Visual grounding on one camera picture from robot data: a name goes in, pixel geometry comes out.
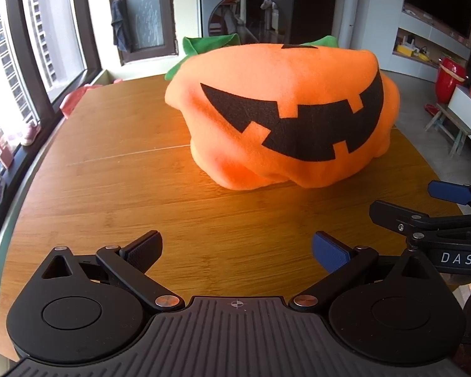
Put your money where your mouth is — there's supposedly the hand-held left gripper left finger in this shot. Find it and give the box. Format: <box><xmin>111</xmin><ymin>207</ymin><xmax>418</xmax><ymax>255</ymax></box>
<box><xmin>42</xmin><ymin>230</ymin><xmax>186</xmax><ymax>313</ymax></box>

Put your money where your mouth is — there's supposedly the dark hanging cloth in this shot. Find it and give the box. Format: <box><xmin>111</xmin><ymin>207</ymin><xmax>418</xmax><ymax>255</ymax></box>
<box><xmin>111</xmin><ymin>0</ymin><xmax>133</xmax><ymax>52</ymax></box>

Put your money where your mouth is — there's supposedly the wooden stool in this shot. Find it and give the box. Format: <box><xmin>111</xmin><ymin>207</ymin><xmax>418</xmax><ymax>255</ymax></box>
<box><xmin>424</xmin><ymin>103</ymin><xmax>471</xmax><ymax>158</ymax></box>

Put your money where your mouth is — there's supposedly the yellow box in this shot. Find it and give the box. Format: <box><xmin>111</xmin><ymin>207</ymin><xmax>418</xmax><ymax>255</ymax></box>
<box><xmin>392</xmin><ymin>35</ymin><xmax>432</xmax><ymax>62</ymax></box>

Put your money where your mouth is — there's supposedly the grey washing machine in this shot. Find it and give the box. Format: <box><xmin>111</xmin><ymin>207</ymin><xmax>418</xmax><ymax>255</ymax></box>
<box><xmin>199</xmin><ymin>0</ymin><xmax>297</xmax><ymax>48</ymax></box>

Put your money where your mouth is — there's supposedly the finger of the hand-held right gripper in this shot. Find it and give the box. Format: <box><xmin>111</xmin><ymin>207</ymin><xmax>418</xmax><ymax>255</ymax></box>
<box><xmin>428</xmin><ymin>180</ymin><xmax>471</xmax><ymax>207</ymax></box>
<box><xmin>369</xmin><ymin>200</ymin><xmax>471</xmax><ymax>245</ymax></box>

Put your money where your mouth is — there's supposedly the frosted glass window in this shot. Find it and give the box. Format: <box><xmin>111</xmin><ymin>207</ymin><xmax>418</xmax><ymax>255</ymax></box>
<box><xmin>106</xmin><ymin>0</ymin><xmax>180</xmax><ymax>66</ymax></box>

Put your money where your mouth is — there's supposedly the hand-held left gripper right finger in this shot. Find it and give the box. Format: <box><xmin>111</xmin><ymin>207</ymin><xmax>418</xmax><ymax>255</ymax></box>
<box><xmin>289</xmin><ymin>231</ymin><xmax>437</xmax><ymax>313</ymax></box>

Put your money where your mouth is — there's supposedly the pink detergent refill bag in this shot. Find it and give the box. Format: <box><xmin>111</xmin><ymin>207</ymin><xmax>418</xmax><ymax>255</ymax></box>
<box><xmin>60</xmin><ymin>84</ymin><xmax>103</xmax><ymax>118</ymax></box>

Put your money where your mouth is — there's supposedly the small pink shovel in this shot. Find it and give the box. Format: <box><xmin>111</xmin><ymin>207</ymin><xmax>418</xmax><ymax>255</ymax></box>
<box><xmin>0</xmin><ymin>139</ymin><xmax>15</xmax><ymax>169</ymax></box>

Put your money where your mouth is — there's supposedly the red round pot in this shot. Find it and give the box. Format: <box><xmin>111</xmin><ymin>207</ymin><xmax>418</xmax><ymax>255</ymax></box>
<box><xmin>435</xmin><ymin>57</ymin><xmax>468</xmax><ymax>105</ymax></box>

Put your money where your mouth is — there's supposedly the orange pumpkin costume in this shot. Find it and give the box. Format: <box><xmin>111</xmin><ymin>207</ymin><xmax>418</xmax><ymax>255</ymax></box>
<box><xmin>165</xmin><ymin>35</ymin><xmax>401</xmax><ymax>191</ymax></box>

